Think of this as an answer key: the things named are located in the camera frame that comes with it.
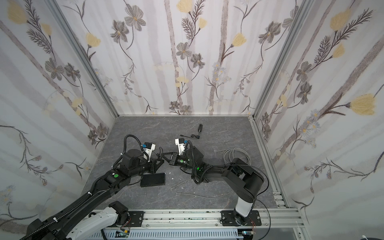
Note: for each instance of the aluminium corner frame left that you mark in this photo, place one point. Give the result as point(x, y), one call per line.
point(58, 15)

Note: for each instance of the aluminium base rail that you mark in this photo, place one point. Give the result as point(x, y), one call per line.
point(211, 219)

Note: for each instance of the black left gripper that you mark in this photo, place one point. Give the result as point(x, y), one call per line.
point(154, 165)

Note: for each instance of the white slotted cable duct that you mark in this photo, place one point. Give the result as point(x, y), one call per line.
point(178, 234)

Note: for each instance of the black ribbed network switch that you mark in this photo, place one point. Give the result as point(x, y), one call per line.
point(152, 180)

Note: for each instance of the aluminium corner frame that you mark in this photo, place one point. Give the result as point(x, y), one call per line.
point(58, 15)
point(287, 46)

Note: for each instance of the black power adapter with cable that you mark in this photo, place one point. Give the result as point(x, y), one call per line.
point(162, 154)

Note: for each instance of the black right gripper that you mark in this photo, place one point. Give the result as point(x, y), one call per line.
point(176, 159)

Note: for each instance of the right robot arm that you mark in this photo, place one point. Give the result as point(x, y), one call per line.
point(244, 180)

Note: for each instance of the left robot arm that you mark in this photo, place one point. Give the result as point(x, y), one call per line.
point(134, 161)

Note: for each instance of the aluminium corner frame right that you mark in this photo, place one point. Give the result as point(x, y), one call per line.
point(287, 46)

